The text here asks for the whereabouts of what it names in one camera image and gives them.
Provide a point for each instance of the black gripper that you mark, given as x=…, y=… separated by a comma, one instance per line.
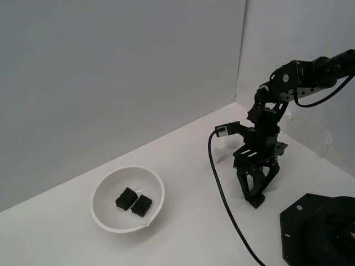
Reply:
x=266, y=152

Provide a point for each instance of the black box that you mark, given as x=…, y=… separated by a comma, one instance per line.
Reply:
x=126, y=199
x=256, y=203
x=142, y=206

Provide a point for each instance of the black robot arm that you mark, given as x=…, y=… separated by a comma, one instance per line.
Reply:
x=299, y=77

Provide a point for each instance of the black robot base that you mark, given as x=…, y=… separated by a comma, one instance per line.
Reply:
x=313, y=235

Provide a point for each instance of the white bowl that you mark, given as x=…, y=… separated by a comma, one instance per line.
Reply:
x=108, y=210

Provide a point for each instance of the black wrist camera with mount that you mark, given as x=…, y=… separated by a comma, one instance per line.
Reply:
x=233, y=128

